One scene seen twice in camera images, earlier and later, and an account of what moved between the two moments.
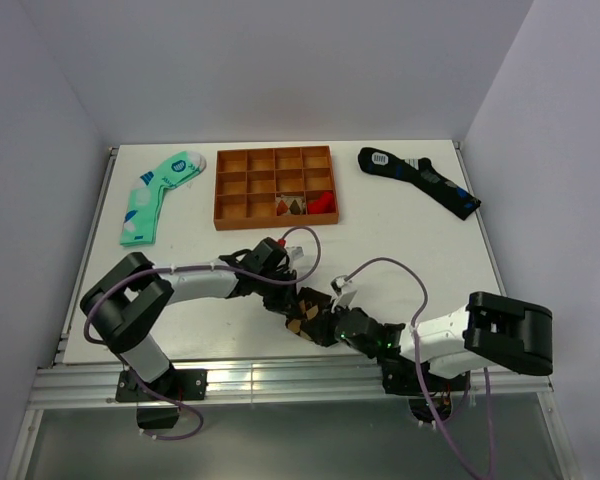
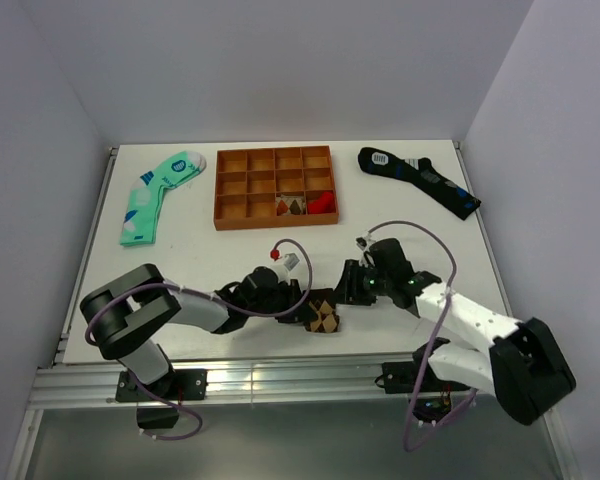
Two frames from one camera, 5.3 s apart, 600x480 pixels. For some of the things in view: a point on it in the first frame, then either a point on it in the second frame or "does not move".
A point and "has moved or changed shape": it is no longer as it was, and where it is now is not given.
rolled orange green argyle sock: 290,205 does not move
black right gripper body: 372,352 → 367,283
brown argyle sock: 315,319 has moved or changed shape
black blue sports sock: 420,172 does not move
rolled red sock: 325,204 does not move
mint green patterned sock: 140,218 does not move
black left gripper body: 276,298 → 282,299
